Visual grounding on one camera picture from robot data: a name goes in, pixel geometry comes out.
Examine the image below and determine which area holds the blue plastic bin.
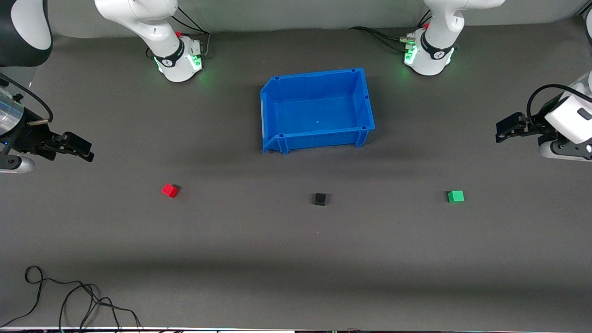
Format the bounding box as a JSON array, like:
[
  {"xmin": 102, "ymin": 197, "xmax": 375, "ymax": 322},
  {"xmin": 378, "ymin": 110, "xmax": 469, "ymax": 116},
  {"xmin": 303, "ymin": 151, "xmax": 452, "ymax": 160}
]
[{"xmin": 260, "ymin": 68, "xmax": 376, "ymax": 154}]

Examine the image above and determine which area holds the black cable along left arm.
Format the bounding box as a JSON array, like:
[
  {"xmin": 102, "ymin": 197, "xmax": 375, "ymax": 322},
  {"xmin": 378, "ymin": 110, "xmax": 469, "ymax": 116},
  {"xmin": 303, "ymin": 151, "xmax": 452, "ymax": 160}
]
[{"xmin": 526, "ymin": 84, "xmax": 584, "ymax": 136}]

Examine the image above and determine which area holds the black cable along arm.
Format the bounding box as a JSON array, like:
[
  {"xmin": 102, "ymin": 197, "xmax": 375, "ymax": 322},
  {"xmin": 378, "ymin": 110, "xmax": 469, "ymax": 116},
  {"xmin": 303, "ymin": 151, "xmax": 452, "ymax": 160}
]
[
  {"xmin": 526, "ymin": 84, "xmax": 584, "ymax": 136},
  {"xmin": 0, "ymin": 73, "xmax": 54, "ymax": 124}
]

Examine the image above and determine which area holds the black cable along right arm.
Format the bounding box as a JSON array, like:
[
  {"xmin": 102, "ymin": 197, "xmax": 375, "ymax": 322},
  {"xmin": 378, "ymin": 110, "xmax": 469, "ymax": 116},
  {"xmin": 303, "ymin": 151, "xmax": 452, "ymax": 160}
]
[{"xmin": 0, "ymin": 73, "xmax": 54, "ymax": 124}]

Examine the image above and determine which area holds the thin black loose cable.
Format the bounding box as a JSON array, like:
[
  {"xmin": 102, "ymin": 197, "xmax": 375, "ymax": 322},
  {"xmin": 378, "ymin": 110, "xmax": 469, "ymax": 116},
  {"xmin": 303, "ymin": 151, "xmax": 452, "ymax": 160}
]
[
  {"xmin": 0, "ymin": 266, "xmax": 100, "ymax": 327},
  {"xmin": 59, "ymin": 283, "xmax": 142, "ymax": 332}
]

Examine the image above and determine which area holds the black left arm base cable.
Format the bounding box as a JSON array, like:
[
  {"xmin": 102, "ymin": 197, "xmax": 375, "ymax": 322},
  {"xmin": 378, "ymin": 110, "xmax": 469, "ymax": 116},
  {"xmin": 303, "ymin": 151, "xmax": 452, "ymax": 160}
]
[{"xmin": 349, "ymin": 9, "xmax": 433, "ymax": 52}]

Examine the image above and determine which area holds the black arm base cable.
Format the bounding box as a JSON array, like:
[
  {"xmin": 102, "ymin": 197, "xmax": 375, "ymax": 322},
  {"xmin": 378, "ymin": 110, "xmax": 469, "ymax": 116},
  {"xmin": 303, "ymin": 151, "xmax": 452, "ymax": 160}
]
[
  {"xmin": 172, "ymin": 6, "xmax": 211, "ymax": 59},
  {"xmin": 349, "ymin": 9, "xmax": 433, "ymax": 52}
]

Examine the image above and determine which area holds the black right arm base cable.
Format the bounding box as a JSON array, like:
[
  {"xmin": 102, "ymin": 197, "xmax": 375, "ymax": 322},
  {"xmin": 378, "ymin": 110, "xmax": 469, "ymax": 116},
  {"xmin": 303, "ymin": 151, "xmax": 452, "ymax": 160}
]
[{"xmin": 172, "ymin": 6, "xmax": 211, "ymax": 59}]

